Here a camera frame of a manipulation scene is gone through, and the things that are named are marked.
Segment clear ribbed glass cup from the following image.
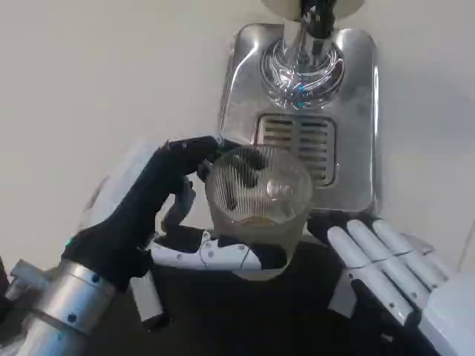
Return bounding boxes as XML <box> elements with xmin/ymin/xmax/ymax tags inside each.
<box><xmin>203</xmin><ymin>144</ymin><xmax>315</xmax><ymax>281</ymax></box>

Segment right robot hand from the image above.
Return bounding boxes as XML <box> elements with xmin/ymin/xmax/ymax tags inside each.
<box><xmin>307</xmin><ymin>214</ymin><xmax>475</xmax><ymax>356</ymax></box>

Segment steel drip tray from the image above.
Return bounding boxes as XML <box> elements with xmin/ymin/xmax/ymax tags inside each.
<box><xmin>218</xmin><ymin>22</ymin><xmax>381</xmax><ymax>217</ymax></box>

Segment black dispenser tap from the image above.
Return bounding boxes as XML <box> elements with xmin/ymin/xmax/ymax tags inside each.
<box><xmin>298</xmin><ymin>0</ymin><xmax>335</xmax><ymax>40</ymax></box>

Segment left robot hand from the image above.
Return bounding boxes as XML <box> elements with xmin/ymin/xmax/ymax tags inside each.
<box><xmin>61</xmin><ymin>135</ymin><xmax>263</xmax><ymax>329</ymax></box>

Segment drink dispenser with chrome column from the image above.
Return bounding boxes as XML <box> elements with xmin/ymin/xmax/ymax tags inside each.
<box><xmin>259</xmin><ymin>0</ymin><xmax>367</xmax><ymax>109</ymax></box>

